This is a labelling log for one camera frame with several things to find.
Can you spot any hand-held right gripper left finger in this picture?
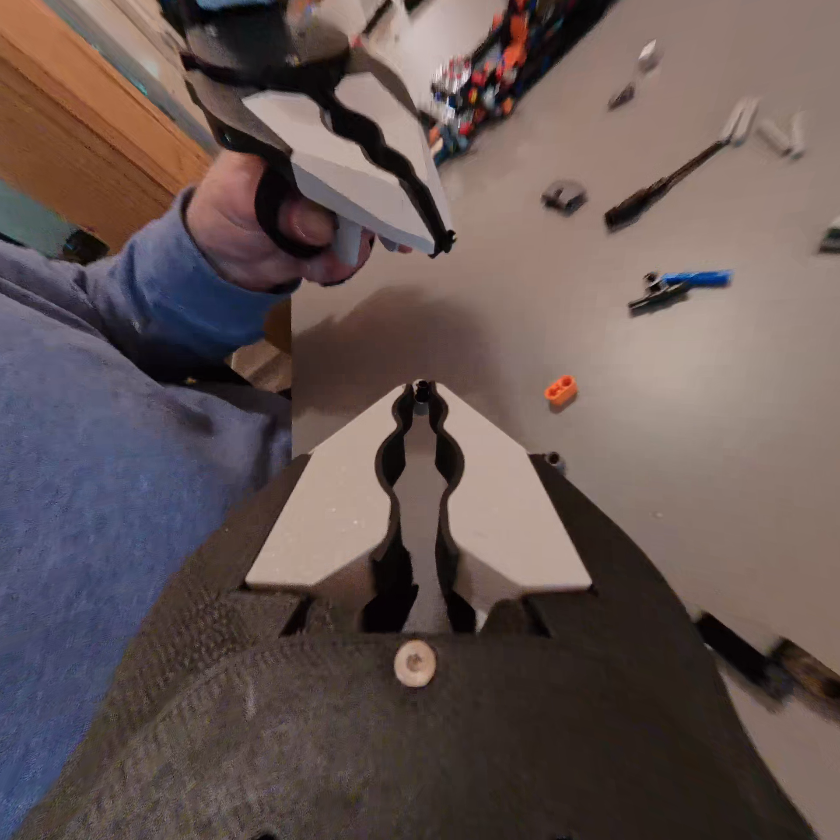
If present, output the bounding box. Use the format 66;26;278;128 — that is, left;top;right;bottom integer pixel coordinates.
245;385;416;631

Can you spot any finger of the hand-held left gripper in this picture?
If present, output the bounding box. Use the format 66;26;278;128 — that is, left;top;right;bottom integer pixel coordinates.
338;39;457;255
241;71;455;269

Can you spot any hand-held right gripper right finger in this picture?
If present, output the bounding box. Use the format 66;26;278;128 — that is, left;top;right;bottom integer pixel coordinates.
427;383;593;621

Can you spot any person's left forearm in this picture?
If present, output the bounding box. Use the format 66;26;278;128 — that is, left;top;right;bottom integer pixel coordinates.
85;189;294;383

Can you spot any lego car chassis model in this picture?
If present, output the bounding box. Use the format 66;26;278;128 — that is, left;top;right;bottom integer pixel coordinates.
427;0;592;166

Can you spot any grey curved lego piece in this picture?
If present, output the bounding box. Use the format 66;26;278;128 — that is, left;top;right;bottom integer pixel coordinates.
541;180;588;215

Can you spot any long black lego axle piece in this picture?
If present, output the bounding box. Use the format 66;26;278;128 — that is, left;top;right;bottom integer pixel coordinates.
604;138;733;231

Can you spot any blue black lego axle assembly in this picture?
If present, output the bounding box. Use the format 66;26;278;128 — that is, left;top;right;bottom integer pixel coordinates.
628;268;733;316

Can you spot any black lego rack assembly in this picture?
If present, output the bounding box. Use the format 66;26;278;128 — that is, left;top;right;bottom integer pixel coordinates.
696;610;840;703

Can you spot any wooden pillar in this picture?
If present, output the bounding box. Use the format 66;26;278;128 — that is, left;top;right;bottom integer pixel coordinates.
0;0;214;253

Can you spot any person's blue sweater torso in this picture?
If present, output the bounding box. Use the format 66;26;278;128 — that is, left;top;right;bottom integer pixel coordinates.
0;243;294;840

